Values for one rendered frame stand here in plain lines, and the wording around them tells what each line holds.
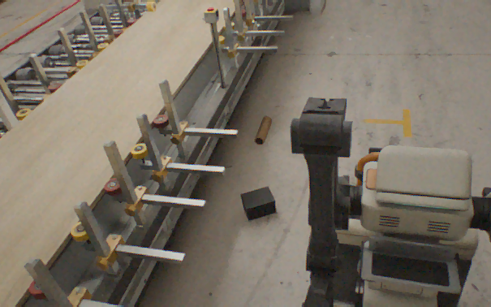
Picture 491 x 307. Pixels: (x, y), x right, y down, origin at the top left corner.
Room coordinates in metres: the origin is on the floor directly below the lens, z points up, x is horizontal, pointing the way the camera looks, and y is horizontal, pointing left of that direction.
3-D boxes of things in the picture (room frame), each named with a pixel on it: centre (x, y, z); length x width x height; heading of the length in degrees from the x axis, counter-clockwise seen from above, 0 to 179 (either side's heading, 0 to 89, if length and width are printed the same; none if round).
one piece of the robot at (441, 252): (0.69, -0.40, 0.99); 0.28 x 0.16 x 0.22; 69
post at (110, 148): (1.31, 0.51, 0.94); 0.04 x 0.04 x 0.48; 69
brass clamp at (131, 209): (1.33, 0.51, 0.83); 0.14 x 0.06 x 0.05; 159
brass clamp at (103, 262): (1.10, 0.59, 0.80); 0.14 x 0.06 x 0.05; 159
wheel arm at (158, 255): (1.08, 0.50, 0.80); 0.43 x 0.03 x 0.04; 69
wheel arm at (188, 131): (1.78, 0.23, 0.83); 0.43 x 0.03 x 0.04; 69
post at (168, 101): (1.78, 0.34, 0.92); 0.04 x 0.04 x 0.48; 69
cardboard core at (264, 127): (2.82, -0.17, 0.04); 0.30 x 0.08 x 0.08; 159
